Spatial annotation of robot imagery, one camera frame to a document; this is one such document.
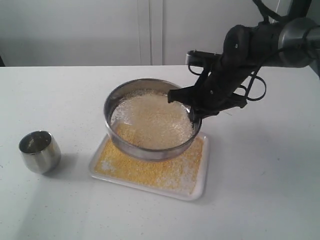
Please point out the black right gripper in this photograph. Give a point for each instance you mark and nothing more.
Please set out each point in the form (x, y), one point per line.
(226, 83)

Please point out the round steel mesh sieve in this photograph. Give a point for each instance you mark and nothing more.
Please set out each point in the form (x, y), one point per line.
(118, 96)

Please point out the stainless steel cup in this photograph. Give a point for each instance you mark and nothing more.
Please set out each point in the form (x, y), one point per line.
(40, 151)

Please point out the yellow grain mixture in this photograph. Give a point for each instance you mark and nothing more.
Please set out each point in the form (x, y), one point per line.
(149, 121)

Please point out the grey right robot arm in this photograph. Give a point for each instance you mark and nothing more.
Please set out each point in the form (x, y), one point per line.
(298, 45)

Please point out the yellow millet grains in tray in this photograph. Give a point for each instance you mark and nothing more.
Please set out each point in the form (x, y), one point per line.
(150, 170)

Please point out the white plastic tray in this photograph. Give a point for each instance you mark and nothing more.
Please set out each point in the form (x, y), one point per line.
(100, 172)

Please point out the white cabinet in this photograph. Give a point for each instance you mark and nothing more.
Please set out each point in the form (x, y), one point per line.
(116, 32)

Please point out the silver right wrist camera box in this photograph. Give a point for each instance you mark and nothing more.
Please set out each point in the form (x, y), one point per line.
(200, 58)

